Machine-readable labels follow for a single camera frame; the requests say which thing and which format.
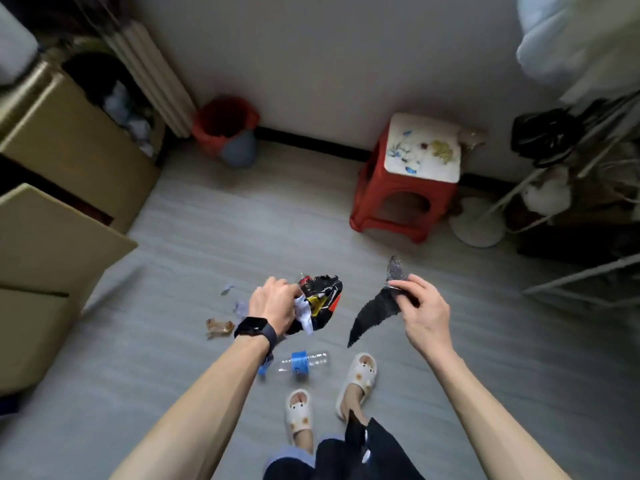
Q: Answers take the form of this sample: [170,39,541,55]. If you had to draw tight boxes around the person's left hand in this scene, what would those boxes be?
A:
[248,277,304,338]

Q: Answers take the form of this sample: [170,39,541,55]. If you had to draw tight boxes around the person's right hand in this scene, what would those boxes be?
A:
[387,274,454,364]

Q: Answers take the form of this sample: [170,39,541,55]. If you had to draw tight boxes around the white tissue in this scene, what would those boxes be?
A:
[293,296,316,336]

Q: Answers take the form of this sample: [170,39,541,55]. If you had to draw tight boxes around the black red snack wrapper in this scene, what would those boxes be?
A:
[286,275,344,336]

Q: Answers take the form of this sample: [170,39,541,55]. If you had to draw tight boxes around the torn black foil wrapper piece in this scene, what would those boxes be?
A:
[347,255,410,349]

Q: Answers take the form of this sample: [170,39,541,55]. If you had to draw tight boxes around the person's left forearm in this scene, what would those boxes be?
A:
[110,335,273,480]

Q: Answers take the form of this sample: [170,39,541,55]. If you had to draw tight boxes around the person's right forearm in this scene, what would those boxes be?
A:
[425,345,572,480]

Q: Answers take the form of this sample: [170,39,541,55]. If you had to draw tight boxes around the black smartwatch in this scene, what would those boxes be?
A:
[234,317,278,353]

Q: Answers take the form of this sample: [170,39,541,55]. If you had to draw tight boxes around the clear plastic bottle blue label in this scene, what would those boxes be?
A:
[276,350,331,377]

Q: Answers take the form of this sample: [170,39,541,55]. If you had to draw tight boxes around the crumpled brown wrapper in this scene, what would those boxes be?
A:
[205,318,236,340]

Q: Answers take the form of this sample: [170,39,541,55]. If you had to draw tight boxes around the red plastic stool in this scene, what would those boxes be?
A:
[349,126,460,244]

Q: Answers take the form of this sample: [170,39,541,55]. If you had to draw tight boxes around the white right slipper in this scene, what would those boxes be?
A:
[334,352,378,422]

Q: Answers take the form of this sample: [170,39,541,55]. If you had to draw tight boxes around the white slipper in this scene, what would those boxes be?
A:
[334,352,378,422]
[284,388,315,451]

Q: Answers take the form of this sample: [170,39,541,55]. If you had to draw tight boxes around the white round fan base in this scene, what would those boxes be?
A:
[448,196,506,249]

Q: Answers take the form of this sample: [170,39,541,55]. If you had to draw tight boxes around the white left slipper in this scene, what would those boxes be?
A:
[284,388,315,451]

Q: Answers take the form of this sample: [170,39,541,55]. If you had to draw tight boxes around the white floral seat cushion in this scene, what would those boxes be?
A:
[383,113,462,184]

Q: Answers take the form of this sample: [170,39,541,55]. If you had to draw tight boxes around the grey-blue bag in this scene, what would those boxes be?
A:
[219,130,259,169]

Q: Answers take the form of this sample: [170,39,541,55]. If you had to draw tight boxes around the black shorts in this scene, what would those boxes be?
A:
[263,417,426,480]

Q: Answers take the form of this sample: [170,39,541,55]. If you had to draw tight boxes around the white metal rack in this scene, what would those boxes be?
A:
[482,92,640,311]

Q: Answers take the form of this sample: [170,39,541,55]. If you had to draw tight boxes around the red plastic waste bin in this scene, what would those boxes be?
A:
[192,95,261,161]

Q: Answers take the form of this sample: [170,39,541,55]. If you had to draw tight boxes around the black bag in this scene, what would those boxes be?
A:
[510,108,587,169]

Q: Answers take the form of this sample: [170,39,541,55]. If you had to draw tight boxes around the large cardboard box with flap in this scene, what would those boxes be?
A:
[0,183,139,396]

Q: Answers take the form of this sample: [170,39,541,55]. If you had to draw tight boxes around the clutter of clothes in box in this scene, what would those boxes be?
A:
[62,51,157,159]

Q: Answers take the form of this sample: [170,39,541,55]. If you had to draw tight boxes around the open cardboard box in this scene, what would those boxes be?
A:
[0,59,166,235]

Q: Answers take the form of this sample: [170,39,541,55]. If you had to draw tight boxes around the white radiator pipes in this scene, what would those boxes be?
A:
[101,19,197,139]

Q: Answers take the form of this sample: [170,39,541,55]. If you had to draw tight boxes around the white hanging cloth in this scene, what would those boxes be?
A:
[516,0,640,104]

